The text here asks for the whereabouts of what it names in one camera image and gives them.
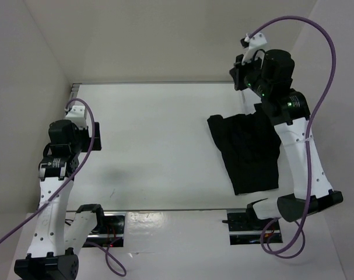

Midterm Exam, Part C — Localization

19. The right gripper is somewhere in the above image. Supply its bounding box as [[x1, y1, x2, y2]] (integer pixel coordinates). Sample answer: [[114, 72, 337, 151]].
[[230, 50, 272, 97]]

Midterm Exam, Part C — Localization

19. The black pleated skirt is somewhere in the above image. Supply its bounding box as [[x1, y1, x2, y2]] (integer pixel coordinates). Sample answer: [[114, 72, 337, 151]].
[[207, 108, 281, 195]]

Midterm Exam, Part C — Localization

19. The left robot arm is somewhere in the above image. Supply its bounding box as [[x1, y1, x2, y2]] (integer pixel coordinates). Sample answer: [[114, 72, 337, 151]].
[[14, 120, 106, 279]]

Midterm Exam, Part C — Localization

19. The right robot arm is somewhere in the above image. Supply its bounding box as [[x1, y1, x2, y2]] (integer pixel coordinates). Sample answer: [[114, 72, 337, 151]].
[[229, 50, 344, 229]]

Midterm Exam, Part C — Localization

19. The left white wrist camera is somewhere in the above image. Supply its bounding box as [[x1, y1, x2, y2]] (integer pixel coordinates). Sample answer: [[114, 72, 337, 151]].
[[65, 105, 87, 130]]

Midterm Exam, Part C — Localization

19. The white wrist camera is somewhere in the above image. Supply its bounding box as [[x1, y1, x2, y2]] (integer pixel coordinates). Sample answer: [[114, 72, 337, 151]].
[[241, 32, 267, 65], [65, 105, 87, 130]]

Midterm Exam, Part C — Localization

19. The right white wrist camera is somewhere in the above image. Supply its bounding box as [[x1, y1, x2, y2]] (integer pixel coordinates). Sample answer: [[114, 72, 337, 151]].
[[241, 32, 267, 65]]

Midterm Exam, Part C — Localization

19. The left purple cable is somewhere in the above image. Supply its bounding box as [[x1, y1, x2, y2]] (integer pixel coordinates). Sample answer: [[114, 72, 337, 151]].
[[0, 98, 127, 277]]

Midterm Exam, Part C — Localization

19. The purple cable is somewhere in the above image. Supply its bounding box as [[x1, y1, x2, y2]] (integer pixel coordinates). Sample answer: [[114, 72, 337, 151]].
[[0, 98, 127, 277], [251, 16, 338, 259]]

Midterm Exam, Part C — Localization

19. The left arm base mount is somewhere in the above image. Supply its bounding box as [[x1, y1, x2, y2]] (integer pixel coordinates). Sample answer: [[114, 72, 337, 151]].
[[64, 212, 127, 248]]

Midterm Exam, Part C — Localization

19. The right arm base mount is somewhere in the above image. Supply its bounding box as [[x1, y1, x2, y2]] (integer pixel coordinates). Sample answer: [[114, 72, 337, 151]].
[[222, 211, 283, 246]]

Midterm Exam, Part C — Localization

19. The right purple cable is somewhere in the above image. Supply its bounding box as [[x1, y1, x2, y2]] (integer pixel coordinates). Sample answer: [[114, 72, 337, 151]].
[[251, 16, 338, 259]]

